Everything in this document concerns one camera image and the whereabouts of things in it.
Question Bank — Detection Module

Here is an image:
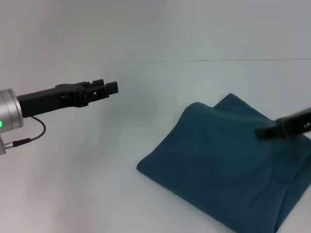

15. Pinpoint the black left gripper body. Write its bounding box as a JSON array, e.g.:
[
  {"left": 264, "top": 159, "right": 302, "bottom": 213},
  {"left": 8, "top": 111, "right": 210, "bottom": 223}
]
[{"left": 16, "top": 82, "right": 87, "bottom": 119}]

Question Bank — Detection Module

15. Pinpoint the teal blue shirt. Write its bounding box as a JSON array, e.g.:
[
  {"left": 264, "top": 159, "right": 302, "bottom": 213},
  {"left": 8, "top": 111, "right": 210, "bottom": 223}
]
[{"left": 136, "top": 93, "right": 311, "bottom": 233}]

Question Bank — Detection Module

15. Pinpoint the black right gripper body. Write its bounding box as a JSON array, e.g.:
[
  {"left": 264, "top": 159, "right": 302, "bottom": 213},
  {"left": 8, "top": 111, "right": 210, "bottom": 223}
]
[{"left": 276, "top": 106, "right": 311, "bottom": 137}]

